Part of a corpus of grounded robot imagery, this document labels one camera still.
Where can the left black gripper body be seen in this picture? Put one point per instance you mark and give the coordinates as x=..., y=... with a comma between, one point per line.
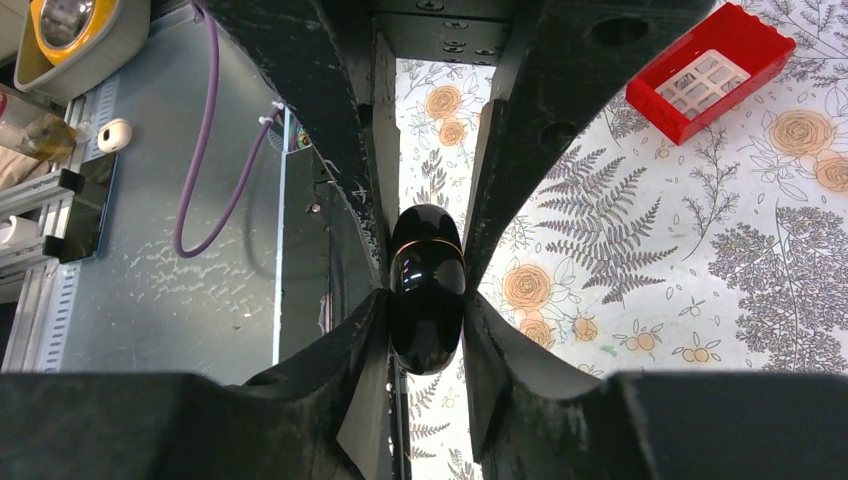
x=472, y=32

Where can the white small device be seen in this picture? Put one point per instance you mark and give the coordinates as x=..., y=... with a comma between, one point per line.
x=114, y=136

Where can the red box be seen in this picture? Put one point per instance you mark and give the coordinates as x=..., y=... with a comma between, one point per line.
x=709, y=70

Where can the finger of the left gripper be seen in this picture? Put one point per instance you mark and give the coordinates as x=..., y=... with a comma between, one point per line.
x=563, y=62
x=329, y=61

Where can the black earbud case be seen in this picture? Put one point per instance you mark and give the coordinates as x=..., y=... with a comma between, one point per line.
x=425, y=310

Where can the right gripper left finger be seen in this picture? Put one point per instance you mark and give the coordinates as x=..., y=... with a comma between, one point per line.
x=147, y=426

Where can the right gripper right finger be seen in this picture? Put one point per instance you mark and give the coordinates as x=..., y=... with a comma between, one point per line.
x=534, y=416

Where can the yellow grey device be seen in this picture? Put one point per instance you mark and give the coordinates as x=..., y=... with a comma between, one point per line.
x=69, y=47

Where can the black smartphone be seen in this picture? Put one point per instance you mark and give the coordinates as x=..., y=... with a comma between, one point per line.
x=88, y=209

